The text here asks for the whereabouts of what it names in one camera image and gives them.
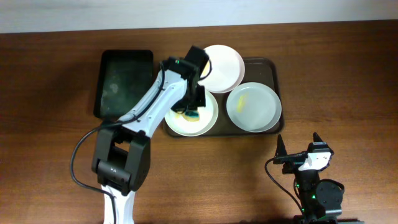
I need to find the pink plate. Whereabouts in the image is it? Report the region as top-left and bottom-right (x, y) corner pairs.
(198, 45), (245, 93)

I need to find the light blue plate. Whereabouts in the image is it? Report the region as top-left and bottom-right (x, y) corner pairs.
(226, 82), (282, 133)

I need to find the green and yellow sponge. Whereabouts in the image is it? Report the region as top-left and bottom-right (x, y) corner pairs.
(182, 110), (200, 122)

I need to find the white plate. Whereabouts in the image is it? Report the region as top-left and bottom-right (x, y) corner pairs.
(165, 91), (218, 137)

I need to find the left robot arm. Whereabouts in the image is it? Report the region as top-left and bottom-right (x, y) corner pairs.
(91, 46), (210, 223)

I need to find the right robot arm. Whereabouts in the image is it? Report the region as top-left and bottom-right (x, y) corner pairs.
(273, 133), (345, 223)

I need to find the black sponge tray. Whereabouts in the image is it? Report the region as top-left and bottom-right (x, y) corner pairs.
(93, 50), (154, 119)

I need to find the dark brown serving tray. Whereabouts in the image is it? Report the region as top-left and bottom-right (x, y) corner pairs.
(164, 58), (284, 138)

